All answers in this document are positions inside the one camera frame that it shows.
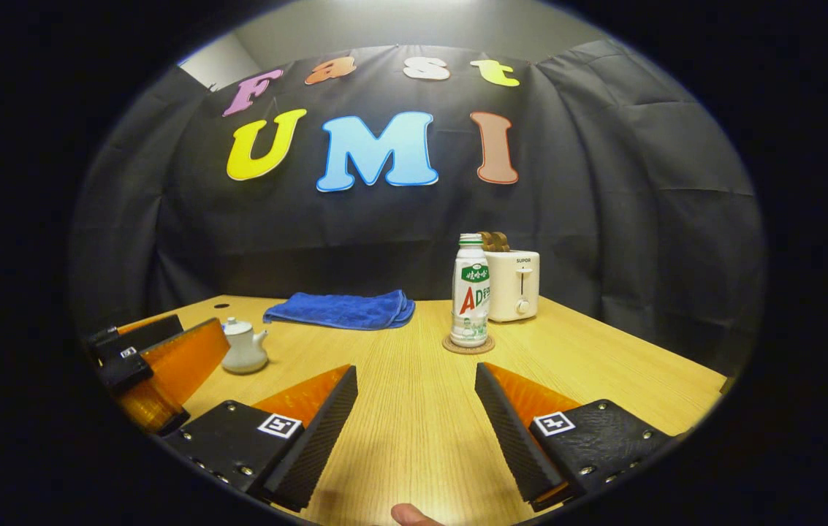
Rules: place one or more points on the white water bottle green label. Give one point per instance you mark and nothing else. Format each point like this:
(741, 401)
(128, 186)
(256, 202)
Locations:
(470, 307)

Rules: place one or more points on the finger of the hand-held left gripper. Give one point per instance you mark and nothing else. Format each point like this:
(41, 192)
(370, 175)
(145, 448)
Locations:
(125, 369)
(136, 336)

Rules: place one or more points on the round wooden coaster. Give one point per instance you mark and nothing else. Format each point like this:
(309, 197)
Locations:
(450, 346)

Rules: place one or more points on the blue folded towel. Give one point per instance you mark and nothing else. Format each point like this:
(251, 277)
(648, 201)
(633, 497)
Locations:
(340, 308)

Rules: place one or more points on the white ceramic teacup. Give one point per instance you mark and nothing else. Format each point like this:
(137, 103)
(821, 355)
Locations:
(244, 354)

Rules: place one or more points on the black backdrop cloth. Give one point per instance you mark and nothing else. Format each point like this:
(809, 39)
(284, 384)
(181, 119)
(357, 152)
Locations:
(399, 226)

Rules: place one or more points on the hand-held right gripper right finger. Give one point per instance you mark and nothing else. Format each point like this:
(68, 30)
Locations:
(512, 438)

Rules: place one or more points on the white toaster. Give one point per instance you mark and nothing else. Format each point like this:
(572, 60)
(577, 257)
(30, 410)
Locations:
(516, 288)

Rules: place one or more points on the brown bread slices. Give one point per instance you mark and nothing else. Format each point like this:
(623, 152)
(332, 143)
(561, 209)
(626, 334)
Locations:
(494, 242)

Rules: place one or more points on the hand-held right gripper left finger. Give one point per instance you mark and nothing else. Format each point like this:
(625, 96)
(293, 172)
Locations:
(318, 431)

